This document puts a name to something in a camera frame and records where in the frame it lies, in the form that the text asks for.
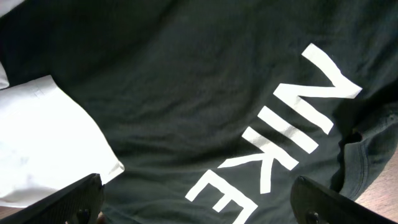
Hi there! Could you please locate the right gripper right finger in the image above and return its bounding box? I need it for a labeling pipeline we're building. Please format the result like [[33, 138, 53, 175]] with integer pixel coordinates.
[[290, 176, 397, 224]]

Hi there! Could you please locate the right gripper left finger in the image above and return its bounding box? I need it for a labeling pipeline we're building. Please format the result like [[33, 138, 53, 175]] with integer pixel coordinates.
[[1, 174, 104, 224]]

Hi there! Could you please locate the white t-shirt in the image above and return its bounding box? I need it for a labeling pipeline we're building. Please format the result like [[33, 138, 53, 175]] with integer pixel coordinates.
[[0, 0, 126, 208]]

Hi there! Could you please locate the black Nike t-shirt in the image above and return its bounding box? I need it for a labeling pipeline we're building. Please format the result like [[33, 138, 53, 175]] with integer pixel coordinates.
[[1, 0, 397, 223]]

